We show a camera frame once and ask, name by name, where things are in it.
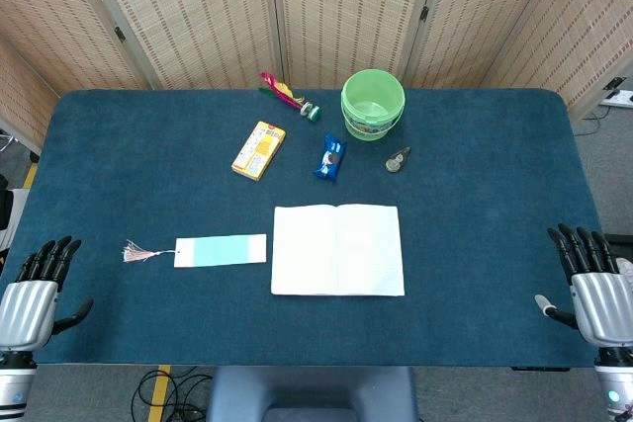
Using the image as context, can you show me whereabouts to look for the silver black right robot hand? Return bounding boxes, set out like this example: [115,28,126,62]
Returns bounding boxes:
[533,222,633,349]

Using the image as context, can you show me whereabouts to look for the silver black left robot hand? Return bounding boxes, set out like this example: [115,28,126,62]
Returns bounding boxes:
[0,235,95,353]

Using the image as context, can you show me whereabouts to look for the blue white tasselled bookmark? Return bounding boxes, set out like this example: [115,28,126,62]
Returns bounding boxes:
[122,233,268,269]

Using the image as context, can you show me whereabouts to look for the white lined notebook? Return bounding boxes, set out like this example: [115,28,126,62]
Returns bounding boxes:
[270,204,406,297]

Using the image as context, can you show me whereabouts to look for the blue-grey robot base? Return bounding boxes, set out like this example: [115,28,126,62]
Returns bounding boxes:
[206,366,419,422]

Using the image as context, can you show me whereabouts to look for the white shoe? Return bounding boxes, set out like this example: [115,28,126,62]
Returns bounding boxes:
[615,258,633,295]

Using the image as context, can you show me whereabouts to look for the black white floor object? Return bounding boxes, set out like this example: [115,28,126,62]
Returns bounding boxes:
[0,174,31,255]

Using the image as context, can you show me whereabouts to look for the blue table cloth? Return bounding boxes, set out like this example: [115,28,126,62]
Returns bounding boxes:
[0,88,627,369]

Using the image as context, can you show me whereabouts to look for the white power strip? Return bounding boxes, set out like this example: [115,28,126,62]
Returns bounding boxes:
[599,89,633,108]

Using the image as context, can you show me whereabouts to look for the small dark correction tape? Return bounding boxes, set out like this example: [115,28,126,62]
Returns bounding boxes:
[385,146,412,174]

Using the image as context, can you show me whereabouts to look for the yellow card box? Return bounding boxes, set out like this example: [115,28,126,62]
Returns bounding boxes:
[230,120,287,183]

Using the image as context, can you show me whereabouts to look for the green plastic bucket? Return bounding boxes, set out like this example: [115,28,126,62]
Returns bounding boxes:
[339,68,407,142]

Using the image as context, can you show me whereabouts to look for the blue cookie packet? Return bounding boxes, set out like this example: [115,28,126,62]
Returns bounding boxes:
[312,132,348,183]

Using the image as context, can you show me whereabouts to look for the pink feather shuttlecock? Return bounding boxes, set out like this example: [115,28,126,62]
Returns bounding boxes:
[258,71,323,123]

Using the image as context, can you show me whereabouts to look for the woven folding screen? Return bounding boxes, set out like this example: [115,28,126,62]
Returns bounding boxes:
[0,0,633,154]

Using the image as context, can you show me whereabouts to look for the black floor cables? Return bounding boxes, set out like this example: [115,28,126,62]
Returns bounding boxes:
[131,366,214,422]

